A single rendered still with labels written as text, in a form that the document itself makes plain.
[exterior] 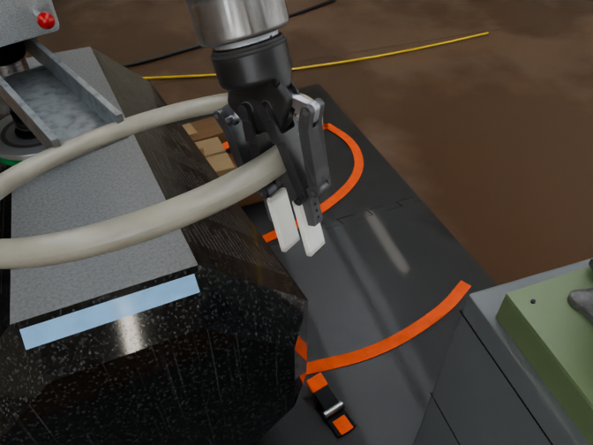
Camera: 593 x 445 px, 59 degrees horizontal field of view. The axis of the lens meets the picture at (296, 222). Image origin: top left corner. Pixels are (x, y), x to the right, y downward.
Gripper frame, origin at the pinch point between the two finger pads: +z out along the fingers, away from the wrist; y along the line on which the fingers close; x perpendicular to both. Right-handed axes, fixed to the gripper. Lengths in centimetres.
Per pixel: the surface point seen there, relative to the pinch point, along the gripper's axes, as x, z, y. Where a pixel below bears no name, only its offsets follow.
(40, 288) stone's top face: 8, 16, 60
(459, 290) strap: -117, 101, 36
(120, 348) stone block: 6, 29, 47
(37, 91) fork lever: -11, -15, 68
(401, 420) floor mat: -57, 109, 33
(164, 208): 13.6, -8.9, 2.9
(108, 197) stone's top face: -16, 10, 69
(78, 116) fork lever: -10, -10, 54
